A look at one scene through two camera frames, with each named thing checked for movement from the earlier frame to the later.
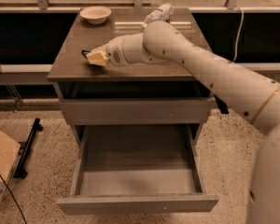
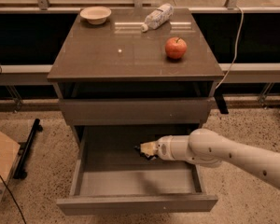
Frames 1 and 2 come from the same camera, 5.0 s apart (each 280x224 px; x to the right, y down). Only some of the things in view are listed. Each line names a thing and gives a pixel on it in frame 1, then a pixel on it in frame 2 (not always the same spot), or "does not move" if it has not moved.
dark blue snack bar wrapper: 84,53 -> 147,157
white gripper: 114,51 -> 163,148
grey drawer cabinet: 136,125 does not move
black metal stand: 24,149 does not move
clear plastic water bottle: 161,13 does not move
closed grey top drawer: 136,111 does not move
